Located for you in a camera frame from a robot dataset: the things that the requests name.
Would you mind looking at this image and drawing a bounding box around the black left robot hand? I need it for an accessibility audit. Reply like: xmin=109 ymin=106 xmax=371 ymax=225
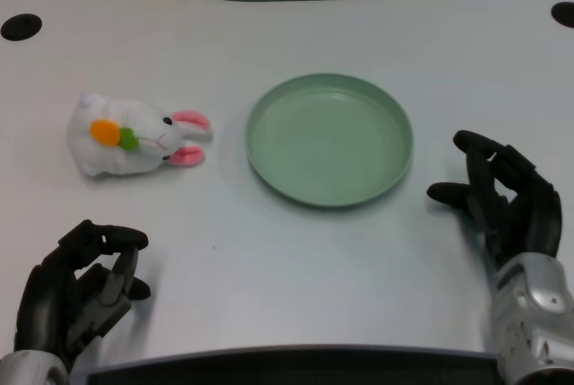
xmin=13 ymin=219 xmax=152 ymax=371

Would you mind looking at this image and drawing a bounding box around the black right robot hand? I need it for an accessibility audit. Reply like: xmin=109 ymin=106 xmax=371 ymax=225
xmin=426 ymin=129 xmax=563 ymax=275

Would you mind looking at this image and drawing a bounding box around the white plush rabbit doll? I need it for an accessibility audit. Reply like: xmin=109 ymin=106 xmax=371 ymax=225
xmin=66 ymin=92 xmax=213 ymax=178

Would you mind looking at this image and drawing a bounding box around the green round plate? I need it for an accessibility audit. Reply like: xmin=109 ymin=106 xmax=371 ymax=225
xmin=244 ymin=72 xmax=414 ymax=210

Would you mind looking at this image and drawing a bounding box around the dark robot torso edge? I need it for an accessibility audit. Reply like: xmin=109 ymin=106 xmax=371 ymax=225
xmin=71 ymin=346 xmax=506 ymax=385

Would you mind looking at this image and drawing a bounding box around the black table cable grommet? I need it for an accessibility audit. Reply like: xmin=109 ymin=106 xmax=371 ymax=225
xmin=551 ymin=1 xmax=574 ymax=30
xmin=0 ymin=13 xmax=43 ymax=42

